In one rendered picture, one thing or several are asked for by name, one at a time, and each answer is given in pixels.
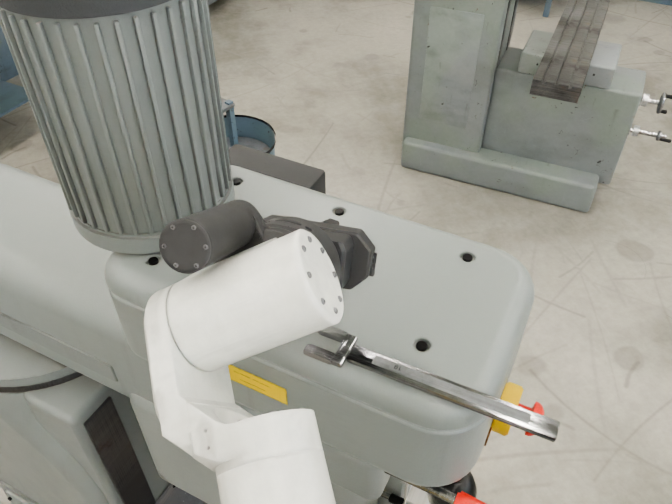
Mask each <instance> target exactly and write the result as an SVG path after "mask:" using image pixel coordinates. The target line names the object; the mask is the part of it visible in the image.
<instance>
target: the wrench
mask: <svg viewBox="0 0 672 504"><path fill-rule="evenodd" d="M318 333H319V334H320V335H322V336H325V337H327V338H330V339H333V340H335V341H338V342H340V343H341V345H340V347H339V348H338V350H337V351H336V353H333V352H331V351H328V350H325V349H323V348H320V347H318V346H315V345H313V344H307V345H306V347H305V348H304V350H303V354H304V355H306V356H309V357H311V358H314V359H316V360H319V361H321V362H324V363H327V364H329V365H331V364H332V365H334V366H336V367H339V368H341V367H342V366H343V364H344V363H345V361H347V362H349V363H352V364H354V365H357V366H359V367H362V368H364V369H367V370H370V371H372V372H375V373H377V374H380V375H382V376H385V377H388V378H390V379H393V380H395V381H398V382H400V383H403V384H405V385H408V386H411V387H413V388H416V389H418V390H421V391H423V392H426V393H429V394H431V395H434V396H436V397H439V398H441V399H444V400H446V401H449V402H452V403H454V404H457V405H459V406H462V407H464V408H467V409H469V410H472V411H475V412H477V413H480V414H482V415H485V416H487V417H490V418H493V419H495V420H498V421H500V422H503V423H505V424H508V425H510V426H513V427H516V428H518V429H521V430H523V431H526V432H528V433H531V434H534V435H536V436H539V437H541V438H544V439H546V440H549V441H551V442H555V441H556V439H557V435H558V431H559V427H560V422H559V421H556V420H554V419H551V418H549V417H546V416H543V415H541V414H538V413H535V412H533V411H530V410H527V409H525V408H522V407H520V406H517V405H514V404H512V403H509V402H506V401H504V400H501V399H498V398H496V397H493V396H490V395H488V394H485V393H483V392H480V391H477V390H475V389H472V388H469V387H467V386H464V385H461V384H459V383H456V382H454V381H451V380H448V379H446V378H443V377H440V376H438V375H435V374H432V373H430V372H427V371H424V370H422V369H419V368H417V367H414V366H411V365H409V364H406V363H403V362H401V361H398V360H395V359H393V358H390V357H388V356H385V355H382V354H380V353H377V352H374V351H372V350H369V349H366V348H364V347H361V346H358V345H355V344H356V342H357V339H358V338H357V336H354V335H352V334H347V333H348V332H346V331H343V330H341V329H338V328H335V327H333V326H330V327H327V328H325V329H322V330H319V331H318Z"/></svg>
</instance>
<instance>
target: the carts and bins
mask: <svg viewBox="0 0 672 504"><path fill-rule="evenodd" d="M221 101H222V108H223V113H224V112H226V115H224V122H225V130H226V137H227V144H228V149H230V148H231V147H232V146H233V145H235V144H239V145H242V146H245V147H249V148H252V149H255V150H259V151H262V152H265V153H269V154H272V155H275V144H276V140H275V136H276V133H275V131H274V129H273V127H272V126H271V125H270V124H269V123H267V122H265V121H264V120H262V119H259V118H256V117H252V116H247V115H235V112H234V107H235V103H233V101H232V100H229V99H228V100H226V99H224V98H221ZM272 130H273V131H274V133H273V131H272ZM274 134H275V135H274Z"/></svg>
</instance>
